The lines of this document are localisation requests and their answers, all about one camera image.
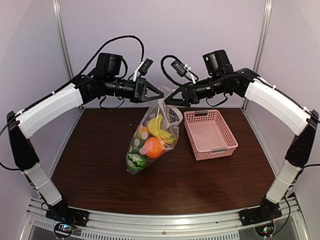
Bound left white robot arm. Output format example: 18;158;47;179
5;53;164;222

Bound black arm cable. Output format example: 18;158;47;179
49;35;146;101
160;55;236;106

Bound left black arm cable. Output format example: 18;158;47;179
49;35;146;101

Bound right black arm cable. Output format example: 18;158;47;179
160;55;236;106

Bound aluminium frame post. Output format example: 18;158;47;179
51;0;84;111
241;0;273;111

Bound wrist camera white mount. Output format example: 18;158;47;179
170;59;199;84
132;58;154;82

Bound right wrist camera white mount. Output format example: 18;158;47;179
170;59;199;84

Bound front aluminium rail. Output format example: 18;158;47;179
19;192;311;240

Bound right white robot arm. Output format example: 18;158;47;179
160;49;320;222

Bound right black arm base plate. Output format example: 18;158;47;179
238;206;283;227

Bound left aluminium frame post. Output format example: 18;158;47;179
51;0;84;111

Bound right aluminium frame post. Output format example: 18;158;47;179
241;0;273;111

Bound pink perforated plastic basket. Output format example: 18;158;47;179
183;109;239;161

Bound left round circuit board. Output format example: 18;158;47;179
53;222;75;239

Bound green toy watermelon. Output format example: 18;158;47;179
126;153;148;175

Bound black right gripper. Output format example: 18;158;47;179
165;73;225;107

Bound orange toy orange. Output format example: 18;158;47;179
144;137;165;159

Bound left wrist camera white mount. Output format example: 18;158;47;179
132;58;154;82

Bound green orange toy mango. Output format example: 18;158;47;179
131;125;150;153

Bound clear zip top bag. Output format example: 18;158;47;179
125;98;183;175

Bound yellow toy banana bunch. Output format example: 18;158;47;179
147;114;176;144

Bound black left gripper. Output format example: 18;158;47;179
103;75;164;103

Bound round circuit board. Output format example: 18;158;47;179
53;222;75;239
254;223;275;238

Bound right round circuit board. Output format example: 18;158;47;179
254;223;275;238

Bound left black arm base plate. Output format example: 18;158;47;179
45;204;89;227

